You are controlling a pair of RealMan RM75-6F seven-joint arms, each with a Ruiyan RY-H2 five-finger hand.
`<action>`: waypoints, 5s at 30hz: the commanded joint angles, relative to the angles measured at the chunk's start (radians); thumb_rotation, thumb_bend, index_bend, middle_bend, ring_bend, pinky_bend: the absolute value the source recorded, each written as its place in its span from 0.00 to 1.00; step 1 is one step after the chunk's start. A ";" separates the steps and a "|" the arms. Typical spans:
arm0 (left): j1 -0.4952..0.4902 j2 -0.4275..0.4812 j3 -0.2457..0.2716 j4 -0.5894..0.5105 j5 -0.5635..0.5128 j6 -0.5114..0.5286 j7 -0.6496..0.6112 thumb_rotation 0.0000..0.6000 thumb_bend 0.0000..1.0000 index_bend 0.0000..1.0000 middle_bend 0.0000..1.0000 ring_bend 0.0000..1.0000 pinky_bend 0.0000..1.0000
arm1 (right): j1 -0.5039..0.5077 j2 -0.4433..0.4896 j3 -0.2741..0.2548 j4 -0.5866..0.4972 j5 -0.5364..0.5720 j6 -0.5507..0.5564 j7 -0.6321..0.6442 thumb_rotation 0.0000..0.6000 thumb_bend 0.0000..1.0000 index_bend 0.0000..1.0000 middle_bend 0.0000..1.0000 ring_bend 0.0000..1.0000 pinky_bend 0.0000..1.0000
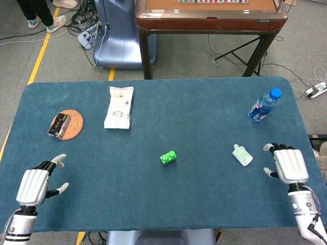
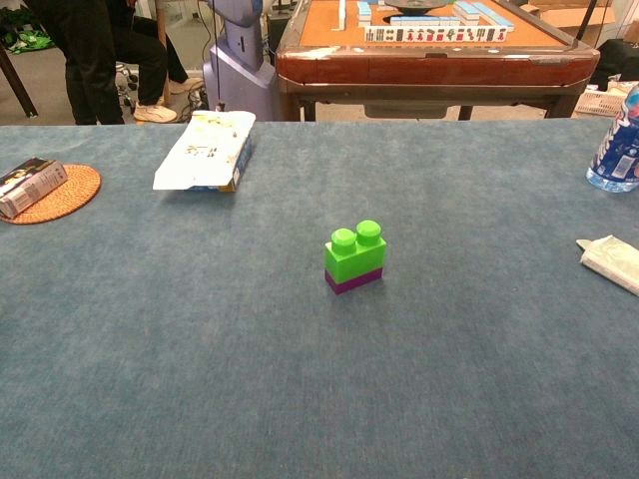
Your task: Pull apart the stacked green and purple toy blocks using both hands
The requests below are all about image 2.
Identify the green toy brick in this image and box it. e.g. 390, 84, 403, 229
323, 220, 388, 281

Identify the purple toy brick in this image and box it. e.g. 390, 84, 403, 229
324, 266, 385, 296

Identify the blue felt table cloth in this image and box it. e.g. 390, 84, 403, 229
0, 118, 639, 479

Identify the white snack bag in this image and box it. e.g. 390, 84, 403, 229
152, 110, 258, 194

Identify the brown mahjong table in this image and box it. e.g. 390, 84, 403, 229
275, 0, 602, 123

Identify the row of face-up mahjong tiles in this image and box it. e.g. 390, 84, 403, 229
363, 25, 509, 44

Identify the round woven orange coaster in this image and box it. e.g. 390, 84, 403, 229
0, 164, 103, 226

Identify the seated person in dark trousers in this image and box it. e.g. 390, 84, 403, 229
107, 0, 204, 125

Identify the small black carton box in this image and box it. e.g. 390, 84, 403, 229
0, 157, 69, 220

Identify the pale green wipes packet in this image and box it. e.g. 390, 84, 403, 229
575, 235, 639, 297

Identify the person in black trousers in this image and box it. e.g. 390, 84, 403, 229
22, 0, 126, 126

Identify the blue plastic water bottle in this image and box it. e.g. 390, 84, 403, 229
585, 82, 639, 194

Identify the white plastic basket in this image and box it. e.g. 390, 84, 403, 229
572, 88, 628, 120

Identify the dark wooden leg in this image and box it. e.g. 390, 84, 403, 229
0, 44, 39, 119

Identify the black tripod stand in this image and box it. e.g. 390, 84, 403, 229
572, 0, 599, 51

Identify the black fabric bag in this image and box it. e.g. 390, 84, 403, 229
588, 38, 639, 94

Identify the green and black bag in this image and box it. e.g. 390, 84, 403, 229
0, 7, 56, 55

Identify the blue robot pedestal base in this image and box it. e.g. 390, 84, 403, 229
202, 0, 281, 123

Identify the thin black hanging cable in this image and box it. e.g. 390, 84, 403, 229
211, 0, 227, 112

